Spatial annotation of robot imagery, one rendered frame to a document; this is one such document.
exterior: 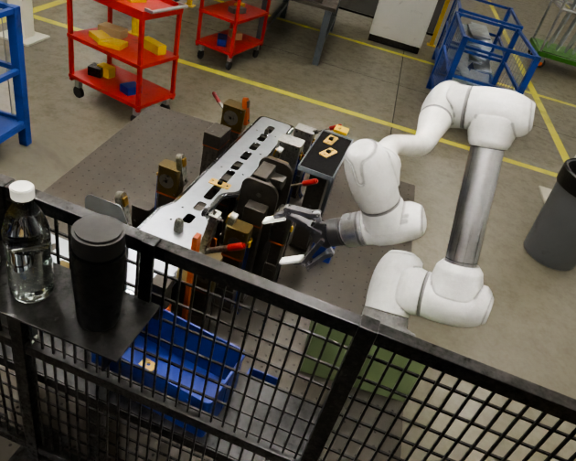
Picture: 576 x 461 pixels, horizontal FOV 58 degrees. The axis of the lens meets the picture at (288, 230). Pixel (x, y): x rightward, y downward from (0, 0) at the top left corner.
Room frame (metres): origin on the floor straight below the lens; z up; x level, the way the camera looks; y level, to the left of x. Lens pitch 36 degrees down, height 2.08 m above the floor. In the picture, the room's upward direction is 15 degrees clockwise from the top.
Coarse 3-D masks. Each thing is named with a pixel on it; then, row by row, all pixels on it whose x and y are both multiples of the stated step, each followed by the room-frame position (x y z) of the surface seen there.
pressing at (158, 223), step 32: (256, 128) 2.21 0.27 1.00; (288, 128) 2.31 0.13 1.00; (224, 160) 1.85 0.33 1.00; (256, 160) 1.92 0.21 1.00; (192, 192) 1.56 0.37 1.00; (224, 192) 1.62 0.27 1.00; (160, 224) 1.34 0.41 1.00; (192, 224) 1.38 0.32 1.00; (128, 256) 1.15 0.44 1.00; (128, 288) 1.02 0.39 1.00
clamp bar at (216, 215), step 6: (204, 210) 1.18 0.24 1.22; (216, 210) 1.20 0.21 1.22; (204, 216) 1.18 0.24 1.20; (210, 216) 1.17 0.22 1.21; (216, 216) 1.17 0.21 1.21; (210, 222) 1.17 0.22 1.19; (216, 222) 1.17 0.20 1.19; (222, 222) 1.18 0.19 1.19; (210, 228) 1.17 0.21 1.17; (204, 234) 1.17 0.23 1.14; (210, 234) 1.17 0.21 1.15; (204, 240) 1.17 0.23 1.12; (210, 240) 1.19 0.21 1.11; (204, 246) 1.17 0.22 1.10; (204, 252) 1.17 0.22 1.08
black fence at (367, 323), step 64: (0, 192) 0.64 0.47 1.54; (64, 256) 0.64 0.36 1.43; (192, 256) 0.60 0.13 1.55; (320, 320) 0.56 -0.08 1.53; (0, 384) 0.67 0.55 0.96; (128, 384) 0.62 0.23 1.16; (192, 384) 0.60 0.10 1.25; (320, 384) 0.57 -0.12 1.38; (512, 384) 0.52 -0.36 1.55; (64, 448) 0.69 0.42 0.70; (192, 448) 0.59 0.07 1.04; (256, 448) 0.56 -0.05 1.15; (320, 448) 0.54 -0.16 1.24; (512, 448) 0.52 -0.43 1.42
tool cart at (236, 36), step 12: (204, 0) 5.55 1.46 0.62; (240, 0) 5.42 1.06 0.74; (204, 12) 5.51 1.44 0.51; (216, 12) 5.54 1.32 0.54; (228, 12) 5.66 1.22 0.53; (240, 12) 5.73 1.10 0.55; (252, 12) 5.92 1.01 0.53; (264, 12) 6.05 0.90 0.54; (264, 24) 6.09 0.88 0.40; (216, 36) 5.83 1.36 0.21; (228, 36) 5.94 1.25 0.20; (240, 36) 5.90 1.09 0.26; (216, 48) 5.45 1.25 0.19; (228, 48) 5.52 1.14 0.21; (240, 48) 5.63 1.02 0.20; (228, 60) 5.45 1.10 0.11
